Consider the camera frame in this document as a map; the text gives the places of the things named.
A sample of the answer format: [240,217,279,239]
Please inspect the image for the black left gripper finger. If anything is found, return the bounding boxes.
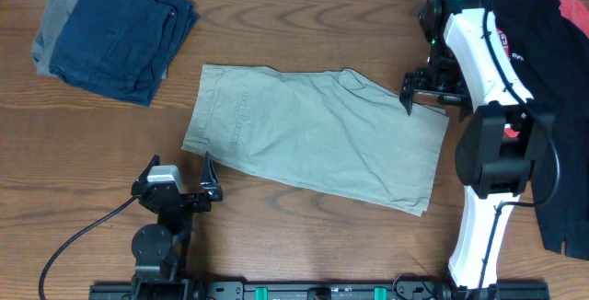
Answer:
[136,155,160,183]
[200,151,220,189]

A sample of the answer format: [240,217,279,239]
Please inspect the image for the khaki shorts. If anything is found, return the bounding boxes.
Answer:
[182,64,448,215]

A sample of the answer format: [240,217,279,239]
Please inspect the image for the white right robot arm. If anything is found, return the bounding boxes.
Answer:
[399,0,556,299]

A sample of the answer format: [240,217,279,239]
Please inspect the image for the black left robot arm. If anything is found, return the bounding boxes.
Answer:
[132,153,223,300]

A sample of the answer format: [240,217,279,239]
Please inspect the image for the black garment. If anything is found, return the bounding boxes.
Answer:
[493,0,588,260]

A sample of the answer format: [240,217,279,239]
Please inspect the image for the folded navy blue shorts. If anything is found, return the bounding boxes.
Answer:
[49,0,199,106]

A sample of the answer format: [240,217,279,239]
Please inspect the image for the red printed t-shirt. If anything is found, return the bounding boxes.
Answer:
[448,0,589,141]

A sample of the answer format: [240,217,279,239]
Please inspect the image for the folded grey garment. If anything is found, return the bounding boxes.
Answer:
[30,0,172,80]

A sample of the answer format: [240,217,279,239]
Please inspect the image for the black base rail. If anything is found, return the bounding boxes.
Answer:
[88,280,551,300]

